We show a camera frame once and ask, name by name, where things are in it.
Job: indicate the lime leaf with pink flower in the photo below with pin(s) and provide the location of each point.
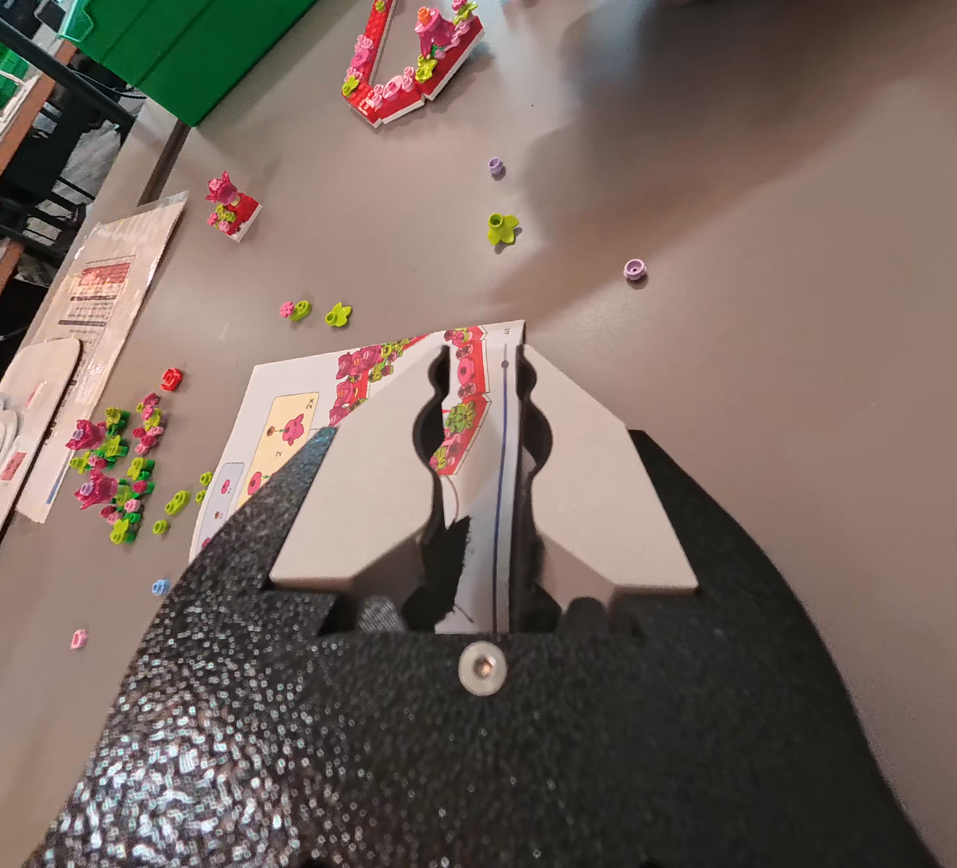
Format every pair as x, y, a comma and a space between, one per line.
297, 309

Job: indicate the laminated white paper sheet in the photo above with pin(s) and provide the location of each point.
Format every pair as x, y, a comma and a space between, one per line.
112, 285

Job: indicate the lime green lego leaf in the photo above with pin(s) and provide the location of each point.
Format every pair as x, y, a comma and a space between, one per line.
338, 314
502, 228

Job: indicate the lego instruction booklet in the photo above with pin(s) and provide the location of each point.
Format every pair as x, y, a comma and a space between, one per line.
284, 389

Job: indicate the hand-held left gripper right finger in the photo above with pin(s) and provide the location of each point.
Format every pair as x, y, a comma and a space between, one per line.
598, 494

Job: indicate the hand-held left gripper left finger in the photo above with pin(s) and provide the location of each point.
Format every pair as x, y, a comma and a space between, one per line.
359, 494

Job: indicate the green plastic bin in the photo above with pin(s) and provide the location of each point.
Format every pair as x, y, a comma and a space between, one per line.
209, 0

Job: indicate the red round lego stud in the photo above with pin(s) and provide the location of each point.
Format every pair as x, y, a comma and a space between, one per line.
172, 379

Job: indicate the red heart lego frame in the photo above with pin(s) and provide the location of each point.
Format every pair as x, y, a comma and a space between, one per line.
370, 38

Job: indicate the black metal table frame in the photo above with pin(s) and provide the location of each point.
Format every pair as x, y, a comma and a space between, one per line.
75, 86

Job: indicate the lavender round lego stud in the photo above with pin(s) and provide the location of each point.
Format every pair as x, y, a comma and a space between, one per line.
635, 270
496, 168

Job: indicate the small red lego flower block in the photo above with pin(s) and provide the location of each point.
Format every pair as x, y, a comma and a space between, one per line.
233, 206

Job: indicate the small pink lego flower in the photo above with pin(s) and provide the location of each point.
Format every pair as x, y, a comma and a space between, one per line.
79, 638

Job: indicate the pile of lego flower pieces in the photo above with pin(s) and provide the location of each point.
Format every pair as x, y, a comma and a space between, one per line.
112, 464

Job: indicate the white cardboard tray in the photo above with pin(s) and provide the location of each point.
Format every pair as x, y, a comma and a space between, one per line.
37, 374

